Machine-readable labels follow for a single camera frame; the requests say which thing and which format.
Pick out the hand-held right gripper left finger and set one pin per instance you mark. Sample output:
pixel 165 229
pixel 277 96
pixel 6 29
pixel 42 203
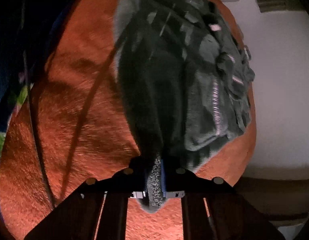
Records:
pixel 138 177

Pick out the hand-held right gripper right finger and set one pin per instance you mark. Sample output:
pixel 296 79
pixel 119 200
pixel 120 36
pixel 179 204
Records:
pixel 165 180

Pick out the green fleece jacket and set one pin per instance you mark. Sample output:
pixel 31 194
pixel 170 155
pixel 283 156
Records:
pixel 157 80

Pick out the orange blanket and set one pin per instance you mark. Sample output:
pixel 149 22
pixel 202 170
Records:
pixel 69 130

